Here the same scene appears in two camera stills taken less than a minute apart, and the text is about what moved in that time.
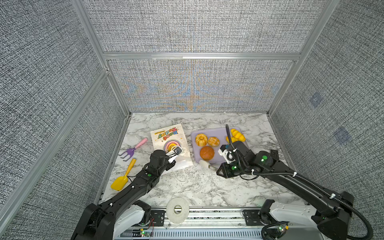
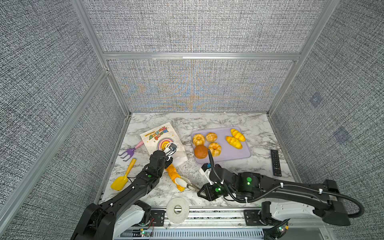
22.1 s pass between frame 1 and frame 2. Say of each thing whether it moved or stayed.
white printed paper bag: moved
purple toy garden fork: stayed
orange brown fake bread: moved
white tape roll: stayed
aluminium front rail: stayed
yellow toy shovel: stayed
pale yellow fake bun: moved
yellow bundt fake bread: moved
